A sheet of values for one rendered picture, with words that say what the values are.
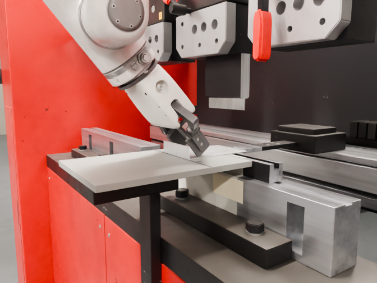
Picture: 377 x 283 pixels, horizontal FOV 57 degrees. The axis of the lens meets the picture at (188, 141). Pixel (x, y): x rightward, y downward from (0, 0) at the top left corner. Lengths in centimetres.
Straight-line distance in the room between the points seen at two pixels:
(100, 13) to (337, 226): 39
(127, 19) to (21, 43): 95
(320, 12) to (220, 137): 64
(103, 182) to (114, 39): 18
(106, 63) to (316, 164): 50
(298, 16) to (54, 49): 104
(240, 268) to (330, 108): 70
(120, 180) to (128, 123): 103
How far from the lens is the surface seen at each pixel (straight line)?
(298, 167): 83
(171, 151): 62
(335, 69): 109
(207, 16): 62
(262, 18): 48
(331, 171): 78
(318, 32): 46
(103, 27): 44
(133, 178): 46
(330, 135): 78
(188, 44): 66
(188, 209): 62
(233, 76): 61
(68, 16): 51
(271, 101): 124
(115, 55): 51
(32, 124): 136
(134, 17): 44
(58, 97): 138
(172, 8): 64
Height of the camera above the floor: 112
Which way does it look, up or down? 9 degrees down
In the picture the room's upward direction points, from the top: straight up
